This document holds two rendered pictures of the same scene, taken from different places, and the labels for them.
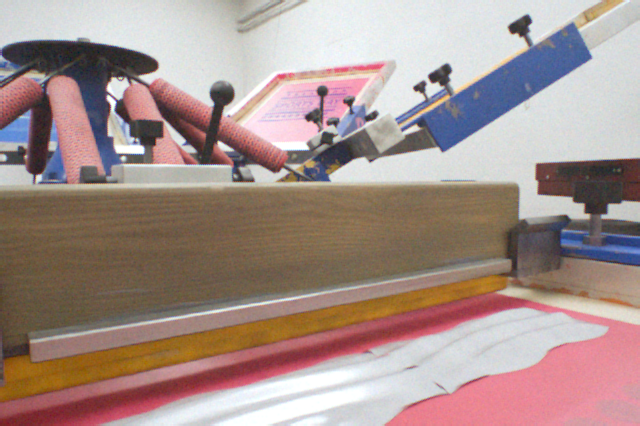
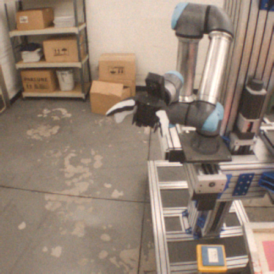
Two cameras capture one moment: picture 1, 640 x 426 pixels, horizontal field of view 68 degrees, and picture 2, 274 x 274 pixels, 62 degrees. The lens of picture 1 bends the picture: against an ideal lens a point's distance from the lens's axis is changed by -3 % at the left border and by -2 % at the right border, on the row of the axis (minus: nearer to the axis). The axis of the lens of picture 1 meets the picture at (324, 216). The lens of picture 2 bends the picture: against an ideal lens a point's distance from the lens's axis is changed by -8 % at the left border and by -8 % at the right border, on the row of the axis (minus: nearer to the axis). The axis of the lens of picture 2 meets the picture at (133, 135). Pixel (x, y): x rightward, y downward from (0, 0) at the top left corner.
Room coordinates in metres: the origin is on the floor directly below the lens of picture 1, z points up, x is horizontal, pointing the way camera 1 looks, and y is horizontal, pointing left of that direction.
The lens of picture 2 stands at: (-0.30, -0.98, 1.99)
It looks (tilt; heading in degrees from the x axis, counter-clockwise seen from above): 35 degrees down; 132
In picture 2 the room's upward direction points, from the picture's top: straight up
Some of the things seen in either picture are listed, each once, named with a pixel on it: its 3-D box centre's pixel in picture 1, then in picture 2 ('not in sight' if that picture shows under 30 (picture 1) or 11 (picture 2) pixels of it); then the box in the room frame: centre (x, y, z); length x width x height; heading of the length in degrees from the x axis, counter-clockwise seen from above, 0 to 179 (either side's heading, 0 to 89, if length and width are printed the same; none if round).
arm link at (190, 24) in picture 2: not in sight; (186, 67); (-0.80, -0.07, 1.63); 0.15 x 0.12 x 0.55; 17
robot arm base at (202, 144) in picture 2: not in sight; (206, 136); (-0.67, -0.03, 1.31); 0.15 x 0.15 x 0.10
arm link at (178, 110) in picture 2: not in sight; (172, 112); (-0.70, -0.32, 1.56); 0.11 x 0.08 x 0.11; 17
